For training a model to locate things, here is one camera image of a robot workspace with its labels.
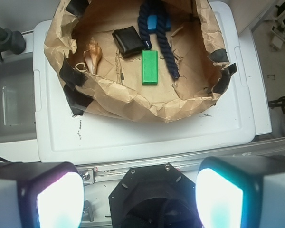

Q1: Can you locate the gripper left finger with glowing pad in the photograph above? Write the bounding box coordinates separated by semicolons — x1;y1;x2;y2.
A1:
0;162;85;228

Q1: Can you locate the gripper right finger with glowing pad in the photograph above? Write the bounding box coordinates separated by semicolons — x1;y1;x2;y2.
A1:
195;155;285;228

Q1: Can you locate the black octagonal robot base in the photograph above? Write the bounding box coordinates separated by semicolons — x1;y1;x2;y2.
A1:
108;163;202;228

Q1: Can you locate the green rectangular block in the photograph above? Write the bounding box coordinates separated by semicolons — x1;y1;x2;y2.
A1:
142;50;158;85

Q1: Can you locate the blue block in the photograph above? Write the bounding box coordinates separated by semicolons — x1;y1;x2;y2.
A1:
147;15;171;33

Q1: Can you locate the white plastic bin lid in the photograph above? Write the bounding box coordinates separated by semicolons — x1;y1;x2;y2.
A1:
33;1;256;164

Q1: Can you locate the clear plastic bin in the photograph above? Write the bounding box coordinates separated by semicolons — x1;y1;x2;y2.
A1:
0;53;37;143

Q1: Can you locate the crumpled brown paper liner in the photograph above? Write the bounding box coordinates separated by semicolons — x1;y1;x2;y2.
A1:
44;0;237;123

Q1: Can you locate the brown conch seashell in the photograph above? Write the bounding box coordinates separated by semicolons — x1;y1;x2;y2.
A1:
84;37;102;75

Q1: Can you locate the dark grey clamp knob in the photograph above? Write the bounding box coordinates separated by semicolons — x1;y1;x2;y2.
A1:
0;27;26;62

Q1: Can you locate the black leather wallet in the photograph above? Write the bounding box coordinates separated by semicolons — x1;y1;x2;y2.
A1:
112;26;145;58

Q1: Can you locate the aluminium extrusion rail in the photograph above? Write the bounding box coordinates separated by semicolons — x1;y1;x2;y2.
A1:
76;137;285;185

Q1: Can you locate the navy blue rope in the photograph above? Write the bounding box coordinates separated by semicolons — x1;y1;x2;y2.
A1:
137;0;181;79

